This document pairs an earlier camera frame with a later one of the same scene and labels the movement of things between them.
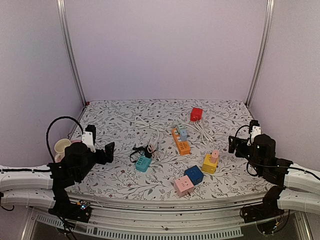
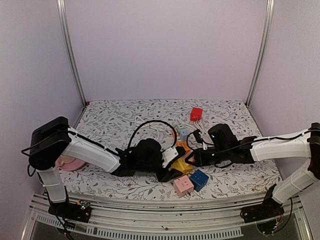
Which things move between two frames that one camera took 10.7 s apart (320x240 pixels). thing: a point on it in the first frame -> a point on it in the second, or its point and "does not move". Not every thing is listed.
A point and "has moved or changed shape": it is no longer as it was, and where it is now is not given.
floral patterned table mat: x=167 y=148 does not move
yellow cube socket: x=208 y=167 -> x=181 y=164
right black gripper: x=233 y=145 -> x=200 y=159
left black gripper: x=109 y=153 -> x=170 y=175
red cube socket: x=196 y=114 does not move
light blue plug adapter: x=183 y=135 does not move
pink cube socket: x=183 y=185 does not move
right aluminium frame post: x=268 y=16 does not move
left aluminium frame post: x=66 y=29 does not move
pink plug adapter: x=215 y=155 has moved or changed shape
